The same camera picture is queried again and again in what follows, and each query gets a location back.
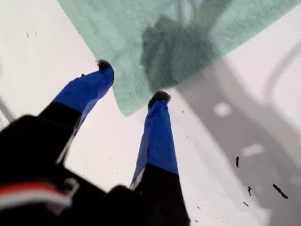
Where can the pale green t-shirt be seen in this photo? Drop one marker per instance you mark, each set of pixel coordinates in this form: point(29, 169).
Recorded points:
point(113, 35)

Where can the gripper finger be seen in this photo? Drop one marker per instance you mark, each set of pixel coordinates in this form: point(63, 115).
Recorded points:
point(158, 146)
point(89, 89)

